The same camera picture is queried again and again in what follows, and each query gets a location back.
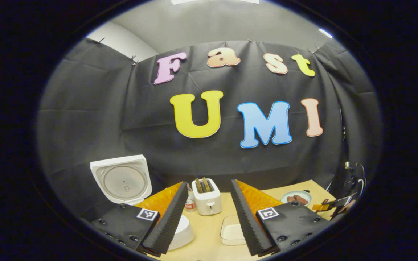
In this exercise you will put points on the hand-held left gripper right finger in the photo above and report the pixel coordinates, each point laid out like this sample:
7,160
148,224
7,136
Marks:
249,224

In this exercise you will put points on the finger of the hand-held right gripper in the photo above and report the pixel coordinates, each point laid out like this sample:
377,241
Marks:
339,203

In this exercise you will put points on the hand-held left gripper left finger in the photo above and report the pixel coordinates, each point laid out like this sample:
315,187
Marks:
165,224

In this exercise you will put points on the clear container of rice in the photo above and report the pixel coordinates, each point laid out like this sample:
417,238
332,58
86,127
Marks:
232,232

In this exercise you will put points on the white rice cooker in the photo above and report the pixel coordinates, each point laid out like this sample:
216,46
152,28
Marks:
122,177

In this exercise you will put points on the red label bottle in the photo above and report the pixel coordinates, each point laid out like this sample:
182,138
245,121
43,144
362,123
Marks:
190,201

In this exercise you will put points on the white toaster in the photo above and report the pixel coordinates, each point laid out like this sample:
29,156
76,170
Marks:
209,203

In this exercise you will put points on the pale green plate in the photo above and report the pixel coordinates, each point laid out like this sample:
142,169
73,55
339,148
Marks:
285,194

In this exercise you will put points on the toast slice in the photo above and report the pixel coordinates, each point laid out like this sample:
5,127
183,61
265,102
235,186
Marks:
206,184
198,185

